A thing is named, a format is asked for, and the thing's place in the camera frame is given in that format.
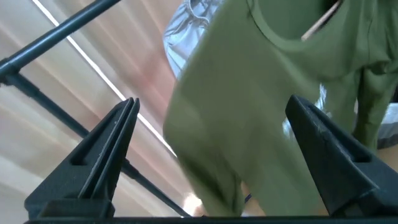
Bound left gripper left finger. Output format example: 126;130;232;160
24;96;141;218

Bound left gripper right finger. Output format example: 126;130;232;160
285;95;398;217

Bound green shirt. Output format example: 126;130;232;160
162;0;398;217

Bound pink clothes hanger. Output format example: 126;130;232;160
300;0;343;42

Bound pale grey shorts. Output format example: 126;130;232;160
163;0;327;139

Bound white laundry basket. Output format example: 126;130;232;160
377;102;398;149

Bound black clothes rack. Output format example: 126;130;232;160
0;0;191;218

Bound beige curtain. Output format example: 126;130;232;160
0;0;200;218

